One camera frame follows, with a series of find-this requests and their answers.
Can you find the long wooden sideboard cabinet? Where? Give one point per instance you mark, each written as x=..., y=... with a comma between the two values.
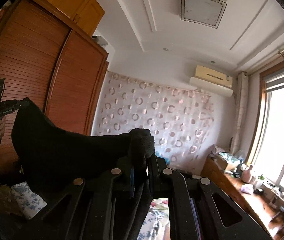
x=255, y=205

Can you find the floral bed quilt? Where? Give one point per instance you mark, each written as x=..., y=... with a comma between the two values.
x=156, y=225

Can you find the cardboard box on sideboard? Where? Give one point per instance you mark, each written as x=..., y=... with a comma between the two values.
x=226, y=161

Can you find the wooden louvered wardrobe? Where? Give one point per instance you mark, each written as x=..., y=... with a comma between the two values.
x=47, y=54

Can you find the square ceiling light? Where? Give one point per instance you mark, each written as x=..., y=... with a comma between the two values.
x=204, y=12

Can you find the window with wooden frame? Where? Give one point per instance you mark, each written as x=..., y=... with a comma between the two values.
x=267, y=148

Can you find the white air conditioner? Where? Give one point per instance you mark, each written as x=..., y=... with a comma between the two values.
x=212, y=81

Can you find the black Superman t-shirt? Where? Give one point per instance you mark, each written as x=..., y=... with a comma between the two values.
x=51, y=158

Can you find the pink circle-pattern wall curtain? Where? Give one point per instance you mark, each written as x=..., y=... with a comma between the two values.
x=179, y=120

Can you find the blue floral bed sheet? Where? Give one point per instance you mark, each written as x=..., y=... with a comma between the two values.
x=29, y=203

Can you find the pink ceramic vase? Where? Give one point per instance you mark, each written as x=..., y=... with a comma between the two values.
x=247, y=174

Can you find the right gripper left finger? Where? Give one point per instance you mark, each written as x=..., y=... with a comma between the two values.
x=113, y=206

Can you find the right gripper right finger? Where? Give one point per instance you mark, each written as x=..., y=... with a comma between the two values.
x=167, y=183

